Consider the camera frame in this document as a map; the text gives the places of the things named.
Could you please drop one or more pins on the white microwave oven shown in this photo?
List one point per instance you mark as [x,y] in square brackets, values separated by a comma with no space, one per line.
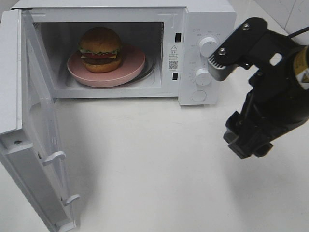
[150,25]

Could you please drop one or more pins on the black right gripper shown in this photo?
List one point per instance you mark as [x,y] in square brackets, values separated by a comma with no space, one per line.
[280,93]

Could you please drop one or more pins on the white warning label sticker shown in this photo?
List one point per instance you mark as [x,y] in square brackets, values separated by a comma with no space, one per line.
[173,57]

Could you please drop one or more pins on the lower white microwave knob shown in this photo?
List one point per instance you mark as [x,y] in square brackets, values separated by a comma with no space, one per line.
[203,77]

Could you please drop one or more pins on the white microwave knob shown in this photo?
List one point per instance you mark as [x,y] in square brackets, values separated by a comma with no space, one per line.
[207,45]
[203,77]

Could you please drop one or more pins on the white microwave door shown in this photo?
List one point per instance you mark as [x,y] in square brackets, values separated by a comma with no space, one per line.
[30,146]

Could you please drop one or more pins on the upper white microwave knob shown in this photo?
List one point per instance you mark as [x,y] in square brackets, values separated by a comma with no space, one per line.
[207,45]

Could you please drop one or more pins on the glass microwave turntable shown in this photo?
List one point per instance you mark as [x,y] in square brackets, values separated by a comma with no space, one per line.
[149,66]

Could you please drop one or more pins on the burger with lettuce and tomato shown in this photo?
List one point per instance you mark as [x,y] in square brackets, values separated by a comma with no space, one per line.
[100,49]

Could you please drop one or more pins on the round white door button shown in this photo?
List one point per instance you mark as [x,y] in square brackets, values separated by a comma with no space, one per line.
[199,96]

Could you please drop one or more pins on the pink round plate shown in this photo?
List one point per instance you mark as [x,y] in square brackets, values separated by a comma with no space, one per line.
[130,67]

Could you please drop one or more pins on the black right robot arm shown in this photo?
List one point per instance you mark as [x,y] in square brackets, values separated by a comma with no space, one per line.
[279,99]

